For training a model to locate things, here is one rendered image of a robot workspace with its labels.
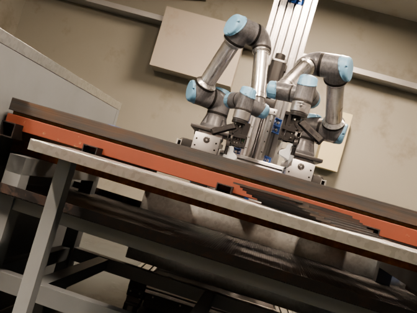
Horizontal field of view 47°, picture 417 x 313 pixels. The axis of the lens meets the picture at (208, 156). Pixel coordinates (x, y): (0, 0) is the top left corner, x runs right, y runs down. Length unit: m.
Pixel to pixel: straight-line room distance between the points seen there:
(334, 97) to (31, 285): 1.62
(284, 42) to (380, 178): 3.23
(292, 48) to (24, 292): 2.02
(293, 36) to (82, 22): 3.75
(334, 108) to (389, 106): 3.49
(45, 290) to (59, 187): 0.43
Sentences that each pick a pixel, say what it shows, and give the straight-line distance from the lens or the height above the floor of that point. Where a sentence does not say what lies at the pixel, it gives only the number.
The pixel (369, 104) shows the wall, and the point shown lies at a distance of 5.88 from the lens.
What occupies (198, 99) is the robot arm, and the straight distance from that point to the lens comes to 2.55.
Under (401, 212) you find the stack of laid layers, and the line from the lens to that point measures 1.55.
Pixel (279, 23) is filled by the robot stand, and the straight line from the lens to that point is 2.92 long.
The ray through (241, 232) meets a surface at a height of 0.58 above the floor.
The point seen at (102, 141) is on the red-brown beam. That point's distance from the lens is 1.60.
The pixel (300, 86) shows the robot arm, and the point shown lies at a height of 1.21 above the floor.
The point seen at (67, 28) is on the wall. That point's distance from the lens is 6.25.
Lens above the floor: 0.78
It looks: 3 degrees up
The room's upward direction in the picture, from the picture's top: 16 degrees clockwise
